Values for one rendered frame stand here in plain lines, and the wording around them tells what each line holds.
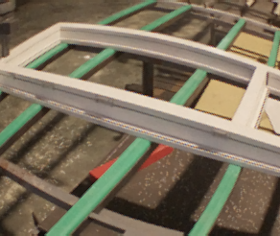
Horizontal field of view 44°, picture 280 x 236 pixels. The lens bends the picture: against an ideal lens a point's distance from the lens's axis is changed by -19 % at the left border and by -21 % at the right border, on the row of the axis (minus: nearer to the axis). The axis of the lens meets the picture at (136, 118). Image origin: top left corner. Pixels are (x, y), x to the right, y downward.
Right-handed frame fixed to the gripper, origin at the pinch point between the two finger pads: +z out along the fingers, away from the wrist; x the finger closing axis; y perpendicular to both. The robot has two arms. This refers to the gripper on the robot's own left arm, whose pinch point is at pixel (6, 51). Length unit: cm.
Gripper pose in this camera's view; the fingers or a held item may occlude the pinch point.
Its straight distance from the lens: 136.0
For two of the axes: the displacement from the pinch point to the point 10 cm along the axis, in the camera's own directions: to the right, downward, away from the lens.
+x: -8.8, -2.6, 4.1
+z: 0.0, 8.5, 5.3
